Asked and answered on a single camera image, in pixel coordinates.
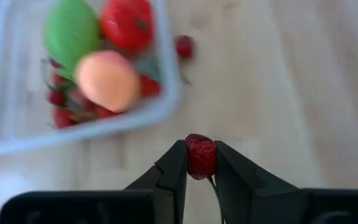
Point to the red toy tomato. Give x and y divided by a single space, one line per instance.
126 25

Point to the green toy fruit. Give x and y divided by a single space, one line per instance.
71 34

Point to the wrinkled red toy cherry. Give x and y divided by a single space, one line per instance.
200 157

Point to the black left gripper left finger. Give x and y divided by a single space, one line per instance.
169 180

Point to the red toy strawberry green leaves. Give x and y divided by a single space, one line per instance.
149 87
62 119

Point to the pale orange toy peach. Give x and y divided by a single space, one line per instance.
107 81

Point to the clear plastic tupperware container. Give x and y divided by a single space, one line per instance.
17 93

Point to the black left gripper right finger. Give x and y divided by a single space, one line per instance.
244 186

